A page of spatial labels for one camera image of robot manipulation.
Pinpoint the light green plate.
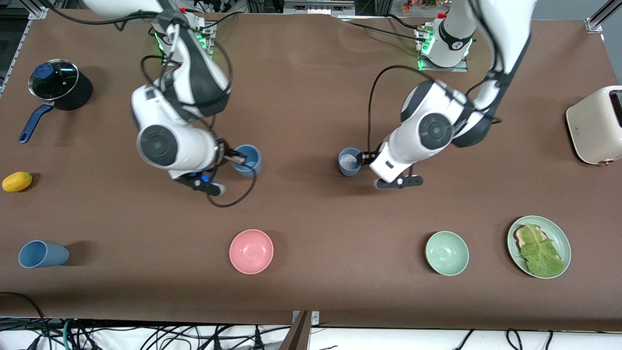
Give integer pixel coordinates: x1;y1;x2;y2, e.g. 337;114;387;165
507;215;571;280

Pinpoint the black right base cable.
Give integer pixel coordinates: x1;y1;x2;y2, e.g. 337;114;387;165
197;12;240;35

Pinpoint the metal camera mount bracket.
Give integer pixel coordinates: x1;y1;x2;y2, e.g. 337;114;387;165
279;310;321;350

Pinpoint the pink bowl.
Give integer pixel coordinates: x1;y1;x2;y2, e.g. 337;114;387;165
229;229;275;275

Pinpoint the blue plastic cup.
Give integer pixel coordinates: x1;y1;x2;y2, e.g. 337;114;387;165
338;147;363;177
230;144;262;176
18;240;70;269

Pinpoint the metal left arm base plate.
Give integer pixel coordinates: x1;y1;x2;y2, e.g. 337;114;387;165
417;27;470;72

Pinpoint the light green bowl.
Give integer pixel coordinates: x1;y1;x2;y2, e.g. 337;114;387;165
425;230;470;277

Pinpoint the bread slice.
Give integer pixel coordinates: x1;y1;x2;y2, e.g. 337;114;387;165
515;225;563;265

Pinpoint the black base cable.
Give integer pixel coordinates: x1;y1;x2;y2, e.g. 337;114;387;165
197;12;240;35
347;14;429;43

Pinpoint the glass lid with blue knob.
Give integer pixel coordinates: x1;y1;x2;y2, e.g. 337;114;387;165
28;59;80;101

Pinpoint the yellow lemon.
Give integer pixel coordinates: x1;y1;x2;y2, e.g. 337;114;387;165
2;171;34;193

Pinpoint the aluminium corner post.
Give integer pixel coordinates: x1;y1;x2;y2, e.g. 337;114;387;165
585;0;622;34
28;0;50;20

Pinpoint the green lettuce leaf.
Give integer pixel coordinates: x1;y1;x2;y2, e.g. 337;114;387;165
520;223;567;278

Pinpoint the black left base cable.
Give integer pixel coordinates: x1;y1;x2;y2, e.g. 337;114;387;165
347;14;429;43

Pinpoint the cream toaster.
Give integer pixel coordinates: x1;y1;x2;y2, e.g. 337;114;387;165
566;86;622;166

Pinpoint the black pot with blue handle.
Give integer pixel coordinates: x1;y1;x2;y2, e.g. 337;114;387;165
18;58;94;144

